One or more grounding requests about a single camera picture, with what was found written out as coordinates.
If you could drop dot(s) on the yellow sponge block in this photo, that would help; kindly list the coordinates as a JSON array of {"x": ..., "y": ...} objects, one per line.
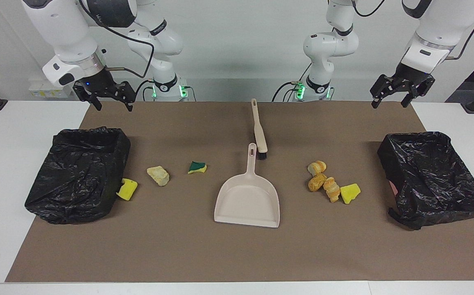
[{"x": 127, "y": 189}]

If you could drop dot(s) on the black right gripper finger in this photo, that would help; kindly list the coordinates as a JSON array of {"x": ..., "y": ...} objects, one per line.
[
  {"x": 96, "y": 104},
  {"x": 129, "y": 105}
]

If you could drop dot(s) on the white wall socket box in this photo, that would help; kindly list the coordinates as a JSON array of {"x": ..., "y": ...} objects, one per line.
[{"x": 48, "y": 88}]

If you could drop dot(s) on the brown table mat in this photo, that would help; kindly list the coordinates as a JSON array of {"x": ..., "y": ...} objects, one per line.
[{"x": 179, "y": 246}]

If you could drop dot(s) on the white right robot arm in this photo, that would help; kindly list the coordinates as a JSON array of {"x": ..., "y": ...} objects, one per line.
[{"x": 64, "y": 28}]

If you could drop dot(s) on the black bag lined pink bin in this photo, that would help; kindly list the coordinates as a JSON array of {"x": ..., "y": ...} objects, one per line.
[{"x": 433, "y": 176}]

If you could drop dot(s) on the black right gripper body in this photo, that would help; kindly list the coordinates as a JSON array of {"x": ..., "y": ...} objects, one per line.
[{"x": 101, "y": 84}]

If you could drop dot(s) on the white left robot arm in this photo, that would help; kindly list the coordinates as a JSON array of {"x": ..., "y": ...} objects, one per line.
[{"x": 433, "y": 28}]

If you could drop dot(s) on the beige hand brush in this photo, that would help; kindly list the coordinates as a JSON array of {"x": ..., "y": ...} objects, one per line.
[{"x": 260, "y": 137}]

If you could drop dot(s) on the brown bread roll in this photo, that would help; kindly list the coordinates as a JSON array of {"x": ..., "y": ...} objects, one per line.
[{"x": 316, "y": 182}]

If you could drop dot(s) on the green and yellow sponge piece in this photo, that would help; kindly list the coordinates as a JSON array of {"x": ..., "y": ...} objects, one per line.
[{"x": 197, "y": 167}]

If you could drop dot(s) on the long twisted croissant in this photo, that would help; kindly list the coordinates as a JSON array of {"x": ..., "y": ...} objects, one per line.
[{"x": 332, "y": 189}]

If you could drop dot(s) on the small striped bread bun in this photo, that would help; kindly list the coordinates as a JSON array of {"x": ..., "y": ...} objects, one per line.
[{"x": 316, "y": 167}]

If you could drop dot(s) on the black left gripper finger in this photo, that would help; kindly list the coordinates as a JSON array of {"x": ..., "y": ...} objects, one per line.
[
  {"x": 406, "y": 100},
  {"x": 375, "y": 101}
]

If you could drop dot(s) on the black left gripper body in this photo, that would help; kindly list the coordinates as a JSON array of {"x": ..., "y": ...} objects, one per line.
[{"x": 407, "y": 80}]

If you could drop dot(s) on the beige plastic dustpan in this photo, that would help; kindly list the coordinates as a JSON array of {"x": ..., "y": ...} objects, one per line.
[{"x": 247, "y": 205}]

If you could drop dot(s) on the yellow sponge wedge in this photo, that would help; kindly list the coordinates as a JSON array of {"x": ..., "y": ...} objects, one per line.
[{"x": 350, "y": 194}]

